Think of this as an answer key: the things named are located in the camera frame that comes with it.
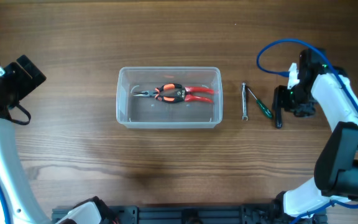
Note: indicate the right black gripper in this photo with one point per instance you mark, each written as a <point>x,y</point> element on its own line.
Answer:
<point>279,100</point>

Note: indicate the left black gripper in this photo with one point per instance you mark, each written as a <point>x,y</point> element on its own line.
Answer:
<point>25,76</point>

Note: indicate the orange black long-nose pliers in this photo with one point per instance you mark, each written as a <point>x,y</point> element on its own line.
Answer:
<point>165,93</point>

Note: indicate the clear plastic container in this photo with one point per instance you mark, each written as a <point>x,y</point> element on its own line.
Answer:
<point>148,113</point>

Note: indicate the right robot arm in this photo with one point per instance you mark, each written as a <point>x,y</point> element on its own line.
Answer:
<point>335,178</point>

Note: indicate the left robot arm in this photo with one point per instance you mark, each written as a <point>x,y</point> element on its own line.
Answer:
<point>17,201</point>

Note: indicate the silver combination wrench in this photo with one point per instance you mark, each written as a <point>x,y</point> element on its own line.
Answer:
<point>244,101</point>

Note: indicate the red black handled screwdriver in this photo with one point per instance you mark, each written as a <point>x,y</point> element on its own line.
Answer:
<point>278,118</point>

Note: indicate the green handled screwdriver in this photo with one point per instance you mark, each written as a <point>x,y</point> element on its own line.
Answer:
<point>264,109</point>

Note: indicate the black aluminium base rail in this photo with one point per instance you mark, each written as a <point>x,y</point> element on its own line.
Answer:
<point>240,214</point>

